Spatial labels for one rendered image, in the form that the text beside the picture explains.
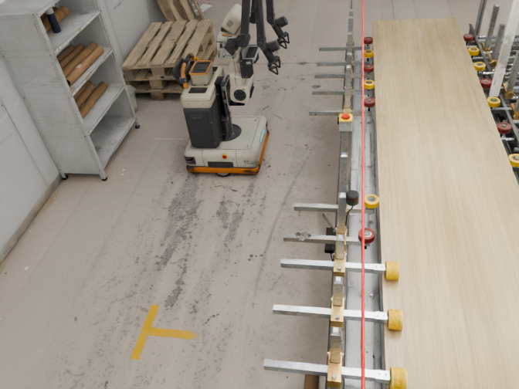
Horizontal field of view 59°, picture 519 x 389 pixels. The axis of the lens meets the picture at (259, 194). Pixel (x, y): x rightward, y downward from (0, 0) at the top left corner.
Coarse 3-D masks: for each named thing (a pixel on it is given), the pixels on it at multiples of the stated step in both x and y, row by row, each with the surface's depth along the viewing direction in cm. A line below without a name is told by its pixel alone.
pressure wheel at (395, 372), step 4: (392, 368) 167; (396, 368) 167; (400, 368) 167; (404, 368) 167; (392, 372) 165; (396, 372) 165; (400, 372) 165; (404, 372) 165; (392, 376) 165; (396, 376) 164; (400, 376) 164; (404, 376) 164; (392, 380) 164; (396, 380) 164; (400, 380) 164; (404, 380) 163; (392, 384) 164; (396, 384) 164; (400, 384) 163; (404, 384) 163; (392, 388) 165; (396, 388) 164; (400, 388) 164; (404, 388) 164
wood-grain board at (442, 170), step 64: (384, 64) 353; (448, 64) 343; (384, 128) 291; (448, 128) 284; (384, 192) 247; (448, 192) 242; (512, 192) 238; (384, 256) 215; (448, 256) 211; (512, 256) 208; (448, 320) 187; (512, 320) 184; (448, 384) 168; (512, 384) 166
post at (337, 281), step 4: (336, 276) 182; (336, 280) 180; (340, 280) 180; (336, 284) 180; (340, 284) 180; (336, 288) 182; (340, 288) 181; (336, 292) 183; (340, 292) 183; (336, 296) 185; (340, 296) 185; (336, 300) 187; (340, 300) 187; (336, 304) 189; (340, 304) 189
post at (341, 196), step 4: (340, 192) 218; (340, 196) 216; (344, 196) 216; (340, 200) 217; (344, 200) 217; (340, 204) 219; (344, 204) 218; (340, 208) 221; (344, 208) 220; (340, 212) 223; (344, 212) 222; (340, 216) 224; (344, 216) 224; (340, 220) 226; (344, 220) 226; (340, 224) 228; (344, 224) 227; (340, 228) 230; (344, 228) 230; (340, 232) 232; (344, 232) 231
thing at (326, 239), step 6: (288, 234) 237; (288, 240) 237; (294, 240) 236; (300, 240) 235; (306, 240) 234; (312, 240) 234; (318, 240) 233; (324, 240) 232; (330, 240) 232; (348, 240) 230; (354, 240) 229
